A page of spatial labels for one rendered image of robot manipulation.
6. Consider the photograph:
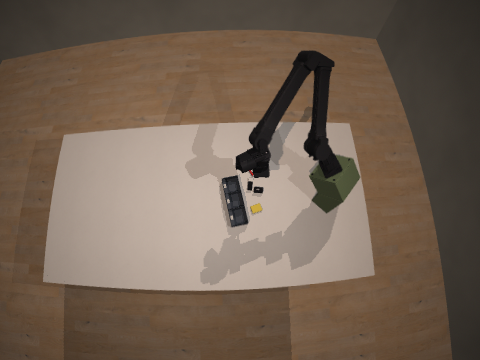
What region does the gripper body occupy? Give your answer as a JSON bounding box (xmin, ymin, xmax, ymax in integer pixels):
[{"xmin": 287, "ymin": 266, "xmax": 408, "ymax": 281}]
[{"xmin": 253, "ymin": 165, "xmax": 270, "ymax": 178}]

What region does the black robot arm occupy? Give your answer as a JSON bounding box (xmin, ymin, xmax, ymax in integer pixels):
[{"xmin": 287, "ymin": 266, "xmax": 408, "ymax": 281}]
[{"xmin": 235, "ymin": 51, "xmax": 343, "ymax": 178}]

